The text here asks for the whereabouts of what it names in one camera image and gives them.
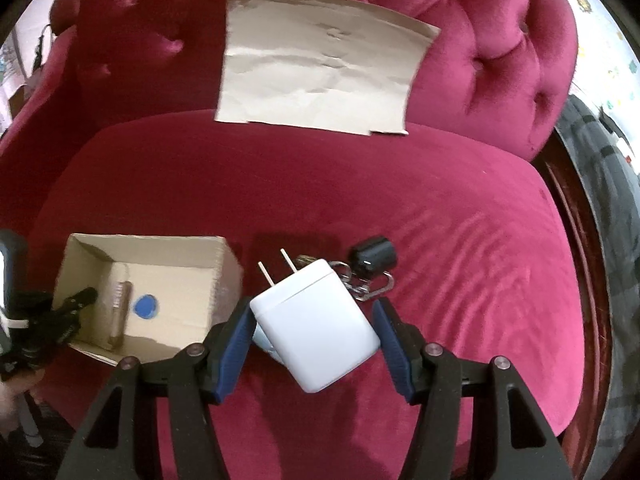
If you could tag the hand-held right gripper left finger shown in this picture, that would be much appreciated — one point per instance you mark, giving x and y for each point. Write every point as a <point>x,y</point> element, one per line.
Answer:
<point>235,350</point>

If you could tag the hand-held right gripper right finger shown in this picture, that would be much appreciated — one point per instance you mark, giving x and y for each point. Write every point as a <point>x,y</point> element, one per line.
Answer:
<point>397,350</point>

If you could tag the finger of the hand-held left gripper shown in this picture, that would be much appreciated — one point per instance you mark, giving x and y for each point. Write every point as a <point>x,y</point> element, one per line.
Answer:
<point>75,302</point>

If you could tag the light blue cosmetic bottle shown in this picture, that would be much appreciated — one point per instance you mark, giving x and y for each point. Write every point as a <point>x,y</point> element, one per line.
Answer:
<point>262,341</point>

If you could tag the brown lipstick tube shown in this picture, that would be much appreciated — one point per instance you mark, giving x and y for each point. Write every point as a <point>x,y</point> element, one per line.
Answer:
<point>120,315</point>

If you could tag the blue round disc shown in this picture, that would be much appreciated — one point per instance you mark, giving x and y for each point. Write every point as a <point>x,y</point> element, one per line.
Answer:
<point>146,306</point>

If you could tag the white charger plug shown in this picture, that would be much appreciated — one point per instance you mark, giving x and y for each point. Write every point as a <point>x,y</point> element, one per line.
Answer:
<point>315,325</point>

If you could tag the cardboard box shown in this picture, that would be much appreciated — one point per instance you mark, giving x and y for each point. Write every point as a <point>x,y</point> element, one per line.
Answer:
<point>170,285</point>

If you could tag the black key fob with keyrings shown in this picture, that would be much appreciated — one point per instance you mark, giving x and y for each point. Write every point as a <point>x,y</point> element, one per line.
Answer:
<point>372,257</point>

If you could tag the person's left hand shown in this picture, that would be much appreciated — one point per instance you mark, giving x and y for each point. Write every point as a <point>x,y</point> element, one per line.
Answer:
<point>10,405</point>

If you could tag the red velvet tufted armchair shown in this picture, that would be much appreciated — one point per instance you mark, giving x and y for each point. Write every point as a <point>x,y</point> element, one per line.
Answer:
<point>350,185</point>

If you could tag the cartoon print curtain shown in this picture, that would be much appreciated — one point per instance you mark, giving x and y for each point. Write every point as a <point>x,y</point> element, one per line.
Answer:
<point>10,85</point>

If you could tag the brown paper sheet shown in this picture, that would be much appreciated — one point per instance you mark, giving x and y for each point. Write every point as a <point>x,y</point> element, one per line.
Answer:
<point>320,60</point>

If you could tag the dark wooden bed frame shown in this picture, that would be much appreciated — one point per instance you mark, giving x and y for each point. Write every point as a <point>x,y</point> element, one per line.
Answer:
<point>585,260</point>

